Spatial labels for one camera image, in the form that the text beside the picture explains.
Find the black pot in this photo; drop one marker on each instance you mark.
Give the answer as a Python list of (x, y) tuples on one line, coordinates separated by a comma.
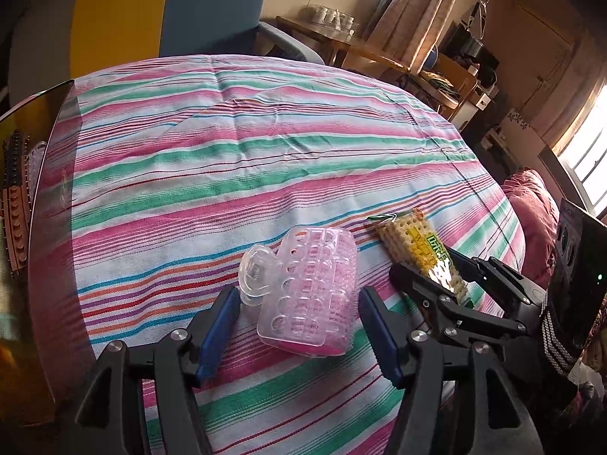
[(472, 46)]

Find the grey yellow blue armchair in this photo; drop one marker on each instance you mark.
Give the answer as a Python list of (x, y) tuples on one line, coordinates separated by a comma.
[(213, 9)]

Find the red pillow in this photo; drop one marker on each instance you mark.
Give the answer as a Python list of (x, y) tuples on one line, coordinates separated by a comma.
[(531, 218)]

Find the wooden side table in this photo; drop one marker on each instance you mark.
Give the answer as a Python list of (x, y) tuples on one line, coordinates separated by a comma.
[(341, 42)]

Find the orange plastic rack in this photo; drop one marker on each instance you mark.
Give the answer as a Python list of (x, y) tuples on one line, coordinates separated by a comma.
[(14, 232)]

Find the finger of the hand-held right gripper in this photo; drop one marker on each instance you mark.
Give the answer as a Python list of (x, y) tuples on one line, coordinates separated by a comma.
[(417, 289), (507, 289)]

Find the gold metal tin container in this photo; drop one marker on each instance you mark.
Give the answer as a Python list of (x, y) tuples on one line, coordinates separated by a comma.
[(28, 341)]

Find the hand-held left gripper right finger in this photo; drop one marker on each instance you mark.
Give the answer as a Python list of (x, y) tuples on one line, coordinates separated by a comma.
[(379, 341)]

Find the tray of glass cups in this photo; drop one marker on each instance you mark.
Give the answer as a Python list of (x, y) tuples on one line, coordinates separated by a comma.
[(329, 16)]

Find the floral patterned clothing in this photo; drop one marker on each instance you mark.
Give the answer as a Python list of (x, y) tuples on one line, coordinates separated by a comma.
[(590, 388)]

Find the blue round object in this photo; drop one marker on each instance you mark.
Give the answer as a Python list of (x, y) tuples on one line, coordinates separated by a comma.
[(434, 55)]

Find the black white comb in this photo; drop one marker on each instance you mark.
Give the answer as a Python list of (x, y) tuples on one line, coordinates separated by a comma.
[(14, 161)]

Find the striped tablecloth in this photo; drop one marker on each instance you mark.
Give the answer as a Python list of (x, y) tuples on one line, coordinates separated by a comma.
[(237, 175)]

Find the beige curtain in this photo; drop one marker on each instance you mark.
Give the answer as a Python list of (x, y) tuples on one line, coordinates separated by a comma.
[(417, 19)]

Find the yellow label cracker packet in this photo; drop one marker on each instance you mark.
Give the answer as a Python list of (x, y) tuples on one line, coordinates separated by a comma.
[(408, 241)]

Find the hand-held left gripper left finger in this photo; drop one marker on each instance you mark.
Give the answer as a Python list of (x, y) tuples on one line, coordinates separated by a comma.
[(220, 331)]

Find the glass window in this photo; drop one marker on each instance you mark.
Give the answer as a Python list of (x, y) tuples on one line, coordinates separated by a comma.
[(588, 161)]

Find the green patterned cloth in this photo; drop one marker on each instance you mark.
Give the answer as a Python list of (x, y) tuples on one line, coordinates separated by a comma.
[(438, 80)]

